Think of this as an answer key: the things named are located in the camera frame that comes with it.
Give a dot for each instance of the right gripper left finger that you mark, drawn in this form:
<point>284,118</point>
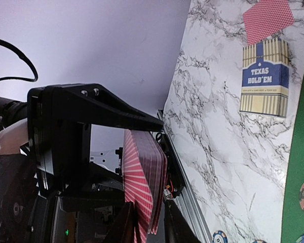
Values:
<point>122,231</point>

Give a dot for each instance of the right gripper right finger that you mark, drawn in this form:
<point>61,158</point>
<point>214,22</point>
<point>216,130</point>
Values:
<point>177,229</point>

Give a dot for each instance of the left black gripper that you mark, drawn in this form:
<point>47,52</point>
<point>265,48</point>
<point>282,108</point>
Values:
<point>59,120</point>

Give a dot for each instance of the red playing card deck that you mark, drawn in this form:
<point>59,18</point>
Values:
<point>144,167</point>

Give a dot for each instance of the scattered blue ten chip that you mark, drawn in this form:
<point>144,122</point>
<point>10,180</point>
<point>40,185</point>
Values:
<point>219,237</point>
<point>259,241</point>

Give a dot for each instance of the round green poker mat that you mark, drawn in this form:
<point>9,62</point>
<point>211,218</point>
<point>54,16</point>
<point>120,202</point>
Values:
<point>293,215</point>

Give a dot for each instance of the gold blue card box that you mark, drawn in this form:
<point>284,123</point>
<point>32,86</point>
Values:
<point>265,78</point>

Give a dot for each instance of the stray red card on table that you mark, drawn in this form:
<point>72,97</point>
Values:
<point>266,18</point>

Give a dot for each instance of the front aluminium rail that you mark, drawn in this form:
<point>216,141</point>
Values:
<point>183,194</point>

